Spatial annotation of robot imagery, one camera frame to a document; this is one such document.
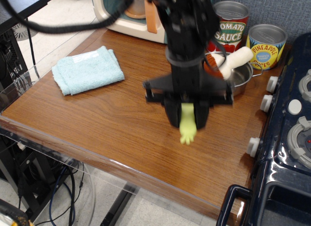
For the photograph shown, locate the dark blue toy stove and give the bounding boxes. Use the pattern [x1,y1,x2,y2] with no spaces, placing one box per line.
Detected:
[217,33,311,226]

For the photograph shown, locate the light blue folded towel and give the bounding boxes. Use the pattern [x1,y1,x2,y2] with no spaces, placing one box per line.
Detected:
[52,46,125,96]

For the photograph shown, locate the small steel pot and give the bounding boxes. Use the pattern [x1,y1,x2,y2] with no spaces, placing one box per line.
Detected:
[206,52,263,96]

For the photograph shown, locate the white stove knob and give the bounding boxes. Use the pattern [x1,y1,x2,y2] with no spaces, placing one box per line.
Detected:
[266,76,278,93]
[246,138,260,157]
[260,95,273,113]

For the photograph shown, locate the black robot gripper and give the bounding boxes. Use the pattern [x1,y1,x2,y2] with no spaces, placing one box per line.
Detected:
[143,41,233,130]

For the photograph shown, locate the blue cable under table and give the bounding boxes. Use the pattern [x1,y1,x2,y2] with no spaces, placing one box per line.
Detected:
[48,166,76,226]

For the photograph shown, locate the white stove knob upper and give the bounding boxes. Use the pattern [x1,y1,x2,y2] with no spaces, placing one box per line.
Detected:
[266,76,278,93]

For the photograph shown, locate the toy microwave teal and cream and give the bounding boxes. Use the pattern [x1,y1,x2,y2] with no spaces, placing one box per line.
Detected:
[92,0,167,44]

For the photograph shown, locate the plush mushroom toy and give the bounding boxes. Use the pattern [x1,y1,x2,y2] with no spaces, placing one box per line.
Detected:
[204,47,254,80]

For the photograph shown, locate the white stove knob middle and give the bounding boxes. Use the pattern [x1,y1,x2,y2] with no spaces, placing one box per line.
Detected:
[260,95,273,113]

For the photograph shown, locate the tomato sauce can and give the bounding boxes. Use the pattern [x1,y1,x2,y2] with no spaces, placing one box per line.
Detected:
[214,0,250,53]

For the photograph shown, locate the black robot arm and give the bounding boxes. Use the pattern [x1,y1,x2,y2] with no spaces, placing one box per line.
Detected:
[143,0,233,129]

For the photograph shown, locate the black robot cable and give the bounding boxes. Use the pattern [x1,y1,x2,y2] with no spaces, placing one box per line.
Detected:
[0,0,137,35]

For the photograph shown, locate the black desk at left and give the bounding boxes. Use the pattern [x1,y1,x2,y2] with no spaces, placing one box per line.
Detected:
[0,0,51,90]

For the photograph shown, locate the white stove knob lower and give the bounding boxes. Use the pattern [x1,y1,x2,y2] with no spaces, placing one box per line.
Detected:
[246,138,260,157]

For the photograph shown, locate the spoon with green handle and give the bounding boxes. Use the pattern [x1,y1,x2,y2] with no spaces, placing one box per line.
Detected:
[179,103,197,145]

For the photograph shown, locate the pineapple slices can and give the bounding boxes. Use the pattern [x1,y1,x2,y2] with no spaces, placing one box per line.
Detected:
[246,24,288,70]

